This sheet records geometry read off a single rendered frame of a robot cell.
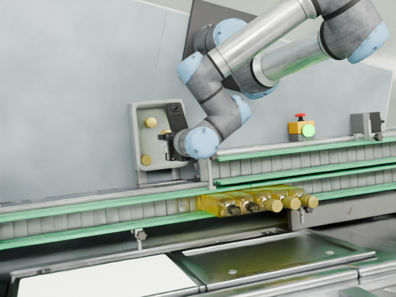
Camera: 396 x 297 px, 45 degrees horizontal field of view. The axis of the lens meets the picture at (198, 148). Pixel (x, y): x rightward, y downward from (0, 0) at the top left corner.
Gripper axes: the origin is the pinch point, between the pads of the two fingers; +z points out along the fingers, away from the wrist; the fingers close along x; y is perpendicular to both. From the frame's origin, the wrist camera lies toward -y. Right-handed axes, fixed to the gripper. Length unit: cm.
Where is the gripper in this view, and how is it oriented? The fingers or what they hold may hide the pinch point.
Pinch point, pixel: (167, 135)
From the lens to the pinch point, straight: 146.5
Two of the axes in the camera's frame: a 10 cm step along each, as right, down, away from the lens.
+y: 0.8, 10.0, 0.5
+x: 9.5, -0.9, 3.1
